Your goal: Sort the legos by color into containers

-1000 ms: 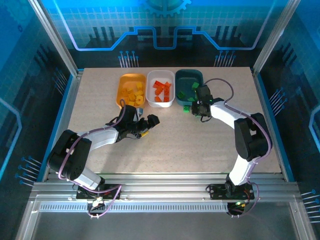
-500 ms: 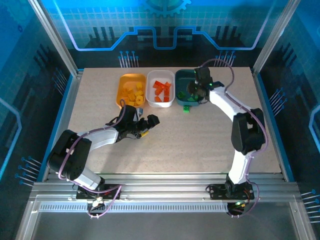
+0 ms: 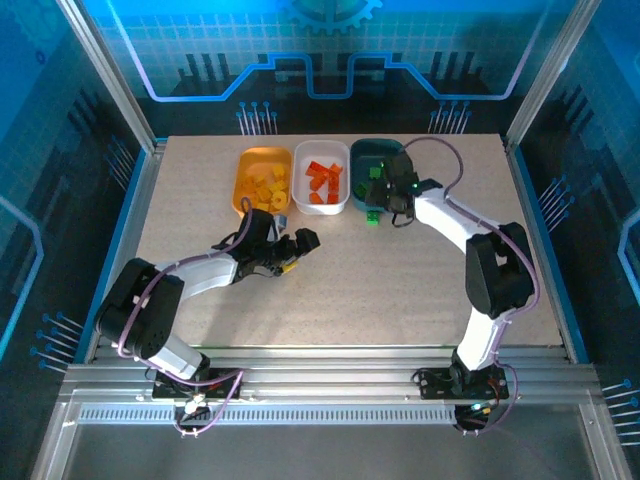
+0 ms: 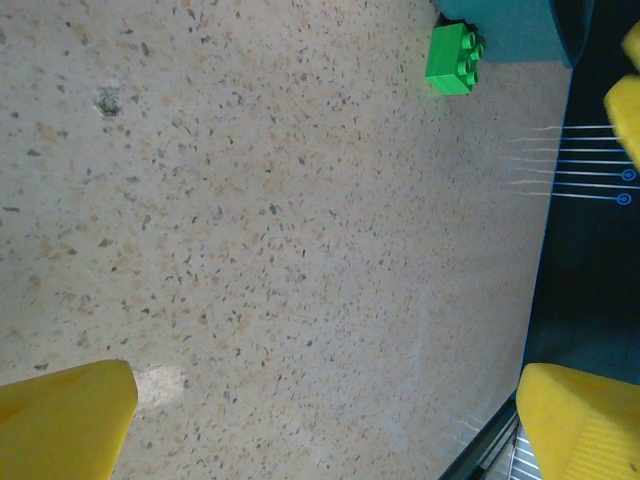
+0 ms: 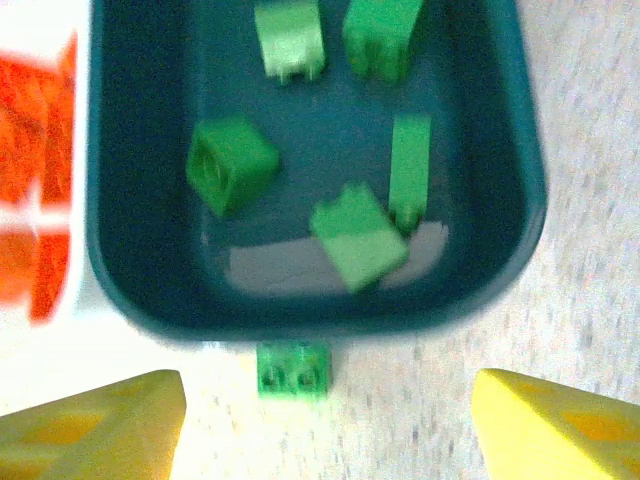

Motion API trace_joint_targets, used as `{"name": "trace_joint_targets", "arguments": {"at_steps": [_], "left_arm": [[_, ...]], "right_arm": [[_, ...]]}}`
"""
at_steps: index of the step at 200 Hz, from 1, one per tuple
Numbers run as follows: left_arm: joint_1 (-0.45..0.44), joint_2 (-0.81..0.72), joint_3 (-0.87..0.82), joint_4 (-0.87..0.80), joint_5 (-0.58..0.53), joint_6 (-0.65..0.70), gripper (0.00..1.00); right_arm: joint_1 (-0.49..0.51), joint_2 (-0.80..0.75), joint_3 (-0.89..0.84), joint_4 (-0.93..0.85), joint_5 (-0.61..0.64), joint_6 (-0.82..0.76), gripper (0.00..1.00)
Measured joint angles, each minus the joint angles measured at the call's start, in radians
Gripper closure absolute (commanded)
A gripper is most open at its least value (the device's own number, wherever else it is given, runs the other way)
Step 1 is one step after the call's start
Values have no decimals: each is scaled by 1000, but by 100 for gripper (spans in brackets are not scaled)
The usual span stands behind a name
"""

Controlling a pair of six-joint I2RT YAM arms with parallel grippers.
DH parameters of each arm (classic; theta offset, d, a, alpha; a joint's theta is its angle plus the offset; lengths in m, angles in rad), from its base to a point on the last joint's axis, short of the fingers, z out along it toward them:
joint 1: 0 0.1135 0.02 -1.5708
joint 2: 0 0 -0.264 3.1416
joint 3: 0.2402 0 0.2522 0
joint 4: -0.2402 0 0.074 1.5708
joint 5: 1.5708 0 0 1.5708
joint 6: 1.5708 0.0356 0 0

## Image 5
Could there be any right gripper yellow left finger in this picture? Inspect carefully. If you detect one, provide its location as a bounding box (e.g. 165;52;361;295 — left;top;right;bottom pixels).
0;368;187;480

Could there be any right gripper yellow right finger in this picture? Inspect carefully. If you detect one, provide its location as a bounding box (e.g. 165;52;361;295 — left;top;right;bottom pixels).
472;368;640;480

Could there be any red lego brick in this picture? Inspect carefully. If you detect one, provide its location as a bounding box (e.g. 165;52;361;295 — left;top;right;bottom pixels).
0;32;79;206
0;219;71;321

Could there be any teal plastic container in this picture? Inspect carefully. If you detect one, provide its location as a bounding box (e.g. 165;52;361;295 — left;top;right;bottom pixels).
84;0;547;346

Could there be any narrow green lego brick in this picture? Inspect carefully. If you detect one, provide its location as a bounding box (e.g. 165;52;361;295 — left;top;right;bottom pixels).
387;113;434;234

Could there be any white plastic container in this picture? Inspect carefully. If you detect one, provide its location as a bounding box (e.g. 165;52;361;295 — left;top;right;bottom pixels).
0;0;109;331

